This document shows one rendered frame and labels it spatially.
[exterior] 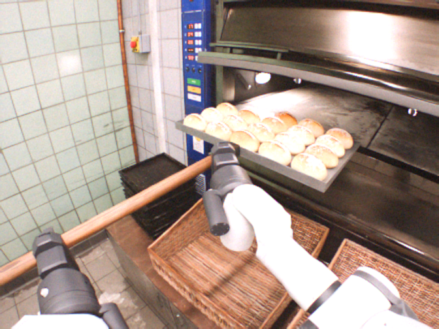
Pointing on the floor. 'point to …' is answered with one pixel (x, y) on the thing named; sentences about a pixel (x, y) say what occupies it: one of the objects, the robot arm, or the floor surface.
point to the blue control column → (203, 78)
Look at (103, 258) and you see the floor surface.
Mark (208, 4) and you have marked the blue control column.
